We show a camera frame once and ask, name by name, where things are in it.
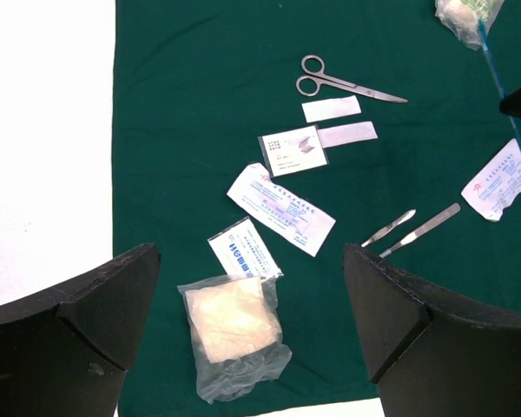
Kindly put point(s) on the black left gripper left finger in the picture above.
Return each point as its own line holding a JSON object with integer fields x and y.
{"x": 66, "y": 350}

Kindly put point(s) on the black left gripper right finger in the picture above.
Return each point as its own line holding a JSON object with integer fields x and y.
{"x": 431, "y": 351}

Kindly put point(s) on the blue plastic scalpel handle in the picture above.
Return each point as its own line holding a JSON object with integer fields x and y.
{"x": 496, "y": 77}

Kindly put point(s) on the green surgical drape cloth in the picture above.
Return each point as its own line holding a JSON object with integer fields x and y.
{"x": 197, "y": 83}

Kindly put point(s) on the white blue pouch right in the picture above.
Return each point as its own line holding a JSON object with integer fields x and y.
{"x": 496, "y": 186}

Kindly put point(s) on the green printed gauze packet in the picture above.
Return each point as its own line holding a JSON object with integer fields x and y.
{"x": 469, "y": 20}

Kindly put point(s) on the clear bag beige gauze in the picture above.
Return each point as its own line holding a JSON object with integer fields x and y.
{"x": 236, "y": 335}

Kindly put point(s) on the long white blue pouch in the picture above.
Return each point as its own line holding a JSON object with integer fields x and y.
{"x": 295, "y": 219}

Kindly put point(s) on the white paper strip lower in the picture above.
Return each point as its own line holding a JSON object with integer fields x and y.
{"x": 347, "y": 133}

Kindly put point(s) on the white paper strip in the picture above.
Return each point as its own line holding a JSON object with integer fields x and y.
{"x": 331, "y": 108}
{"x": 347, "y": 133}

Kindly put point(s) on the small white blue packet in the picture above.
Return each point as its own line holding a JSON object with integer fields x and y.
{"x": 241, "y": 251}

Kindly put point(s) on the white paper strip upper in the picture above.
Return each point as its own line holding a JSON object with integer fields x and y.
{"x": 331, "y": 108}

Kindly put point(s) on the curved steel scissors upper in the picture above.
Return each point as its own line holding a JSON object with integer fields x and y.
{"x": 320, "y": 77}

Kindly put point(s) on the small suture needle packet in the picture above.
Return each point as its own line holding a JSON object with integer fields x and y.
{"x": 293, "y": 151}

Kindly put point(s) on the steel scalpel handle long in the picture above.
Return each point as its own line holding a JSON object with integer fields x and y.
{"x": 423, "y": 229}

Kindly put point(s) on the steel scalpel handle short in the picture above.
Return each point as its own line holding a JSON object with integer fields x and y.
{"x": 389, "y": 227}

